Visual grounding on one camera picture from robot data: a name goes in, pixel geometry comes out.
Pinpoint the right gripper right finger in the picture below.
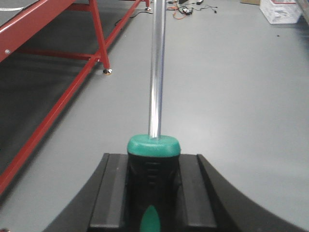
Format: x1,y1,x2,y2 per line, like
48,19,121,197
178,154,303,232

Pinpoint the red metal table frame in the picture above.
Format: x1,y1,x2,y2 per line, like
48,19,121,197
0,0,140,199

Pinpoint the green black screwdriver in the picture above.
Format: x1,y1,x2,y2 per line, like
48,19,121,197
127,0,181,232

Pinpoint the white plastic basket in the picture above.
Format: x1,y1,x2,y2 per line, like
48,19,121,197
260,0,301,25

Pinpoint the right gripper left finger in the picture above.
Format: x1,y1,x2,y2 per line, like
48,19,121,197
45,153,128,232

